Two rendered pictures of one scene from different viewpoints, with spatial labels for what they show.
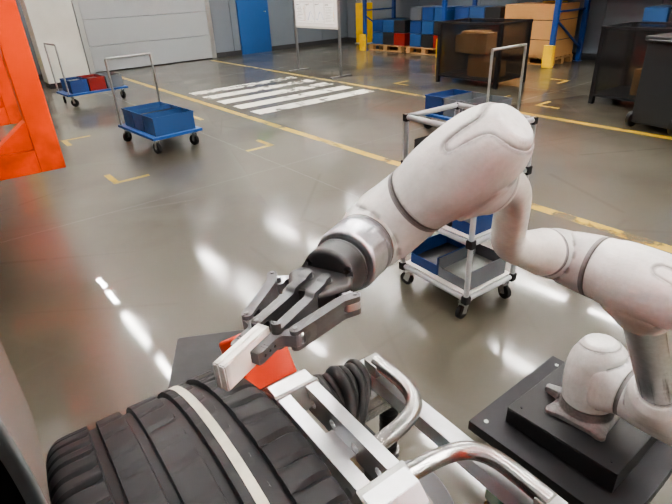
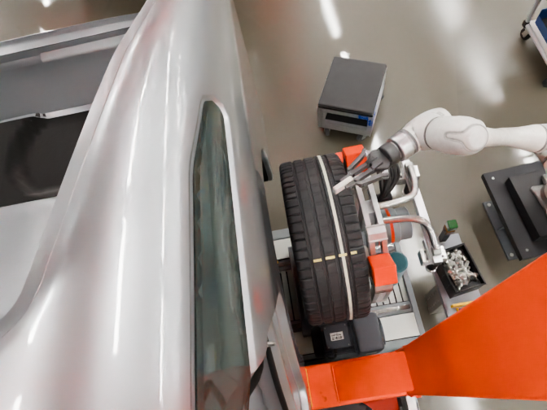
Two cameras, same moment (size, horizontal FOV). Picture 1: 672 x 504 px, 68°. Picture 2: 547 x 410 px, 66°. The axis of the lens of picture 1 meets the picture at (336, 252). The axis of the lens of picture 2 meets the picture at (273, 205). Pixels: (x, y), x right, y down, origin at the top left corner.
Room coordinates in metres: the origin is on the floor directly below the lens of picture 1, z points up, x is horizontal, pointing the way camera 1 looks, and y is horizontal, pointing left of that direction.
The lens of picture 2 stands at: (-0.17, -0.11, 2.47)
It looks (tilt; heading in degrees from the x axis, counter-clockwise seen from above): 65 degrees down; 43
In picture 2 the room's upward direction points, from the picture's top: 18 degrees counter-clockwise
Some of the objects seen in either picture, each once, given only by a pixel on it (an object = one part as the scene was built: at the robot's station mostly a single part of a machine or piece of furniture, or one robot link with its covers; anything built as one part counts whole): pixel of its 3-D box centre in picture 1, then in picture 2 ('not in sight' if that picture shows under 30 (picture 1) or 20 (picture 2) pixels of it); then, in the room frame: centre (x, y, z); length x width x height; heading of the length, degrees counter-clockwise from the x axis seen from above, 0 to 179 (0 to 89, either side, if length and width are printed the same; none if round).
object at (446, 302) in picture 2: not in sight; (454, 279); (0.51, -0.42, 0.44); 0.43 x 0.17 x 0.03; 35
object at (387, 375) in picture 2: not in sight; (335, 383); (-0.14, -0.10, 0.69); 0.52 x 0.17 x 0.35; 125
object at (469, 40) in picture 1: (481, 52); not in sight; (8.99, -2.61, 0.49); 1.26 x 0.85 x 0.97; 38
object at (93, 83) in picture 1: (87, 71); not in sight; (9.00, 4.03, 0.48); 1.00 x 0.61 x 0.96; 132
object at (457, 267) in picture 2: not in sight; (457, 270); (0.53, -0.41, 0.51); 0.20 x 0.14 x 0.13; 43
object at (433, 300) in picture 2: not in sight; (444, 295); (0.49, -0.44, 0.21); 0.10 x 0.10 x 0.42; 35
